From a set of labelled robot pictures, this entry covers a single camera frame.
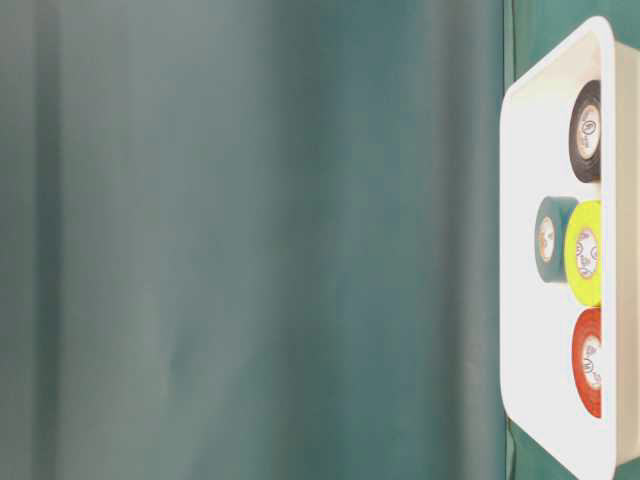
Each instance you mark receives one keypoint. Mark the teal green tape roll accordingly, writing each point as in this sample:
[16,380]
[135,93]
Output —
[551,225]

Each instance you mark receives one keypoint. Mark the yellow tape roll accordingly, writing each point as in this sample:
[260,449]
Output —
[582,251]

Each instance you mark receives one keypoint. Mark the black tape roll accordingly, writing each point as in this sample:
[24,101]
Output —
[585,131]

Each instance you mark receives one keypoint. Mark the red tape roll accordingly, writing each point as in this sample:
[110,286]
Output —
[587,360]

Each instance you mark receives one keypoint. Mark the white plastic tray case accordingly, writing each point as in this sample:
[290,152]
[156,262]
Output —
[537,319]

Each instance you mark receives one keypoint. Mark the green table cloth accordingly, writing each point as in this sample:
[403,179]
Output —
[259,239]

